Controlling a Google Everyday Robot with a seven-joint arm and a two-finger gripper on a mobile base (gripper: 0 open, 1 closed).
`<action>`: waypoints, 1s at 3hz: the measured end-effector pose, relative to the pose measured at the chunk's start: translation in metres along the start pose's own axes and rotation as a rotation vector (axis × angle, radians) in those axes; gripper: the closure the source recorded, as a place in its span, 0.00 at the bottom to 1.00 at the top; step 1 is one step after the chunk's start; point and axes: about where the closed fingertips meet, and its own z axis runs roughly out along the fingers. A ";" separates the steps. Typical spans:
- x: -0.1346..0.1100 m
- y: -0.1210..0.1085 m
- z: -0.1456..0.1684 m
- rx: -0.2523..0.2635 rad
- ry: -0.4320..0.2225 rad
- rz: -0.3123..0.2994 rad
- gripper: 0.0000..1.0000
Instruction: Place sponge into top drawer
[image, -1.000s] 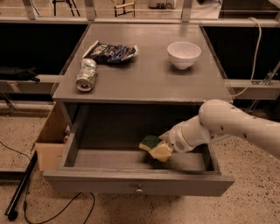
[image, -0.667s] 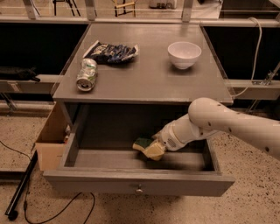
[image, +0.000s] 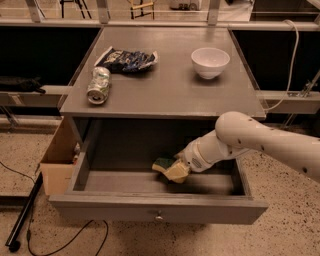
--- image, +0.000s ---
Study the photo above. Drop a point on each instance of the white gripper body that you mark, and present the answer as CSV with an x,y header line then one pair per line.
x,y
193,157

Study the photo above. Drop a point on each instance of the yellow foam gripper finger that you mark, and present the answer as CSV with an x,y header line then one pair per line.
x,y
177,172

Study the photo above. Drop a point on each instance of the green and yellow sponge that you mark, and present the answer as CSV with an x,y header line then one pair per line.
x,y
161,164

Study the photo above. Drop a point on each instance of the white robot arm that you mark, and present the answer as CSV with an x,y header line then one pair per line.
x,y
236,133

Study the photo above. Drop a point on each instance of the metal drawer knob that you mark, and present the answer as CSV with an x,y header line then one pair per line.
x,y
159,217

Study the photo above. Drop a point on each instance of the open grey top drawer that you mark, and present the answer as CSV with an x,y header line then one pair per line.
x,y
113,179

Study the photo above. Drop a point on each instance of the grey wooden cabinet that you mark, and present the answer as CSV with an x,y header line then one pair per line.
x,y
172,89

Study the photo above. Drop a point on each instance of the white ceramic bowl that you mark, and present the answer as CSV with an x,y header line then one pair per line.
x,y
209,62

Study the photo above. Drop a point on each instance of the crushed silver soda can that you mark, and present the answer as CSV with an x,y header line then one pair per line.
x,y
99,86

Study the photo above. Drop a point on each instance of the cardboard box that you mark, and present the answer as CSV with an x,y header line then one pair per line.
x,y
57,164

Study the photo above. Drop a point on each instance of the crumpled blue chip bag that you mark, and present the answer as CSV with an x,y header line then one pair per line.
x,y
121,61

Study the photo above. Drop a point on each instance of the yellow chair in background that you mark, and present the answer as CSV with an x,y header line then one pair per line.
x,y
141,8

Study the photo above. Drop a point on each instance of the black bar on floor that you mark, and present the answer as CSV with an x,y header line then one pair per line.
x,y
26,204

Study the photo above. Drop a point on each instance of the black object on ledge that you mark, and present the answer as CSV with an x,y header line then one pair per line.
x,y
20,84

